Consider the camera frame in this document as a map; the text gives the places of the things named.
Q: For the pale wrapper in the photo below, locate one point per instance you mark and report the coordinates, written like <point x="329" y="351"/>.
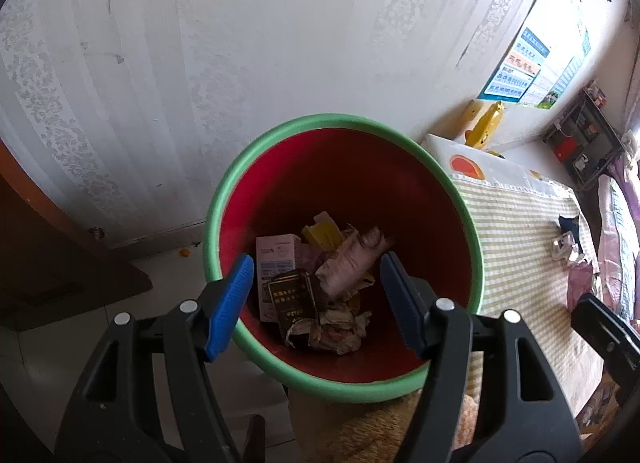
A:
<point x="335" y="330"/>

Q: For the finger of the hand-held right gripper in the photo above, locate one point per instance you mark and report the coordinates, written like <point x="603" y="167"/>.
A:
<point x="610" y="343"/>

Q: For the dark metal shelf rack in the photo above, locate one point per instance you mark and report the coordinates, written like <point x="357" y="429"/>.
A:
<point x="585" y="143"/>

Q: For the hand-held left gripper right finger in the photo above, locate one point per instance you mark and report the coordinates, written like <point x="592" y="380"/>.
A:
<point x="402" y="303"/>

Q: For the white cloth with orange print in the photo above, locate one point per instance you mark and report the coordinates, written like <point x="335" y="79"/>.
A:
<point x="500" y="168"/>

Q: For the wall poster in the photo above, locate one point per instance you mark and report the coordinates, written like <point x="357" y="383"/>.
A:
<point x="530" y="68"/>

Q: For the pink wrapper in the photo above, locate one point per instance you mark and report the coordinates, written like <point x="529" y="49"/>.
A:
<point x="580" y="285"/>

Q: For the white pink box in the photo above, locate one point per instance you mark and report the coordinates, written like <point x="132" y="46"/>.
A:
<point x="277" y="255"/>

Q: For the brown wooden furniture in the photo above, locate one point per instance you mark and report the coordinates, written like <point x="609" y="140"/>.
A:
<point x="40" y="253"/>

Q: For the red box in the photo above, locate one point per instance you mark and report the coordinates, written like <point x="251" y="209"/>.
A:
<point x="566" y="149"/>

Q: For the green striped table mat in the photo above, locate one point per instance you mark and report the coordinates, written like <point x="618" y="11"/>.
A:
<point x="515" y="263"/>

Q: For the yellow box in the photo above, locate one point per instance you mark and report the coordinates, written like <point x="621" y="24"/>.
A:
<point x="322" y="233"/>

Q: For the dark blue wrapper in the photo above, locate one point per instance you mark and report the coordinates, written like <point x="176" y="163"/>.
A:
<point x="570" y="227"/>

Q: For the red bin with green rim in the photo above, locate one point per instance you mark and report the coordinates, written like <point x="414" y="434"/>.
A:
<point x="350" y="183"/>

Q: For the pink curtain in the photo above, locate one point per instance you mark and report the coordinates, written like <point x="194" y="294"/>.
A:
<point x="634" y="103"/>

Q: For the pink bedding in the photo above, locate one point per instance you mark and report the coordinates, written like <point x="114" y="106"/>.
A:
<point x="617" y="243"/>

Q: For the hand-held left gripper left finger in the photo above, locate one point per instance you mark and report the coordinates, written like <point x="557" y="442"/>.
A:
<point x="230" y="308"/>

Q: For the dark brown box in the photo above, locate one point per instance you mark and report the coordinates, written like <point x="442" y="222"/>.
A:
<point x="292" y="300"/>

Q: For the small yellow black toy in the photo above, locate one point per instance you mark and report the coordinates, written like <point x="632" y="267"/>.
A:
<point x="496" y="153"/>

